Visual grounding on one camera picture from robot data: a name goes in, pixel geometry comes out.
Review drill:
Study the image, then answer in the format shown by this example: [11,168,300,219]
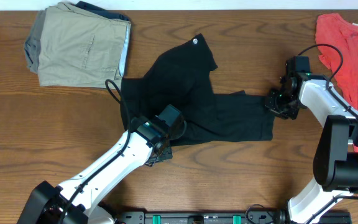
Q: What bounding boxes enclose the black pants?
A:
[121,34,275,146]

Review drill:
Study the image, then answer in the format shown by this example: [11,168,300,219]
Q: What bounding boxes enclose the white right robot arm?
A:
[265,73,358,223]

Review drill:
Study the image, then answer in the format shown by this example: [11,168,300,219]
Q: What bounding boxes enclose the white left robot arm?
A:
[18,114,181,223]

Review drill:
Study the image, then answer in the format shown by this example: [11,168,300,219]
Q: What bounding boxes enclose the red shirt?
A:
[315,13,358,110]

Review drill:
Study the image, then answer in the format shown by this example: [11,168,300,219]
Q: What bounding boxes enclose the folded khaki pants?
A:
[37,2,131,88]

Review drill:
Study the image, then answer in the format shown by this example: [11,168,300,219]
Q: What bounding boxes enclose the folded dark navy garment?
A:
[75,1,130,21]

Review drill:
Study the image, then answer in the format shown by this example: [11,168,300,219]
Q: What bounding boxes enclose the folded grey garment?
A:
[24,10,46,73]

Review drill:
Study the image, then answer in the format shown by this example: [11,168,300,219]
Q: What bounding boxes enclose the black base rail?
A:
[113,210,352,224]

